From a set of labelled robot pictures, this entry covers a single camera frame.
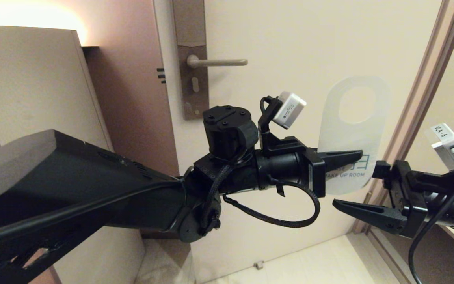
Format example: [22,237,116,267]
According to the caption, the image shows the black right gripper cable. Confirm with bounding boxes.
[408,179,454,284]

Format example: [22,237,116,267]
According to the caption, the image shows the dark baseboard strip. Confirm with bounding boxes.
[141,232,180,240]

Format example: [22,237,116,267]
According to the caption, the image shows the brown metal lock plate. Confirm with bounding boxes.
[172,0,210,121]

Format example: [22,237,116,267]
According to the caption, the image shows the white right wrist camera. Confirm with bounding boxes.
[431,123,454,171]

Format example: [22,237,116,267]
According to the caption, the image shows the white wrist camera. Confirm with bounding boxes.
[272,92,307,130]
[431,123,454,171]

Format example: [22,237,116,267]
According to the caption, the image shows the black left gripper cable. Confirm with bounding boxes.
[222,181,321,228]

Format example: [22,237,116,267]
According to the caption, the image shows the black left camera bracket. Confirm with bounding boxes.
[259,96,305,155]

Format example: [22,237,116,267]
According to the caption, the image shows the blue do-not-disturb door hanger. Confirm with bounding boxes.
[317,76,390,196]

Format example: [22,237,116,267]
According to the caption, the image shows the cream door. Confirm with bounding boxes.
[153,0,442,284]

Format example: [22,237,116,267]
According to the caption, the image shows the beige partition panel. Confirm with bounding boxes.
[0,26,145,284]

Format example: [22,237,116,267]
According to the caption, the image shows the metal door handle lever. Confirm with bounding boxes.
[187,54,248,69]

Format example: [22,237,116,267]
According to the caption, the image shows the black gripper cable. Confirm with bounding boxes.
[408,179,454,284]
[222,181,321,228]

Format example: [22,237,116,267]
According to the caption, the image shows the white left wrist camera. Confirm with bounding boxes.
[272,92,307,130]

